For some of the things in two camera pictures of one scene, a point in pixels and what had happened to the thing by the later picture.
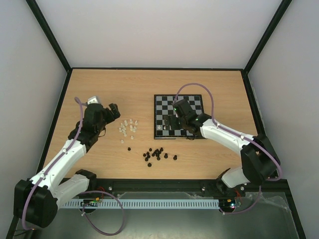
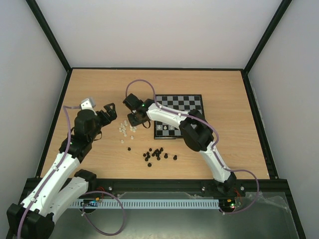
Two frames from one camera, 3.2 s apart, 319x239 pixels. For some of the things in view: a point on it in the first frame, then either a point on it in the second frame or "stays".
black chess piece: [157, 152] stays
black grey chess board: [163, 106] stays
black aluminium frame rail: [183, 185] stays
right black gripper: [173, 121] to [136, 117]
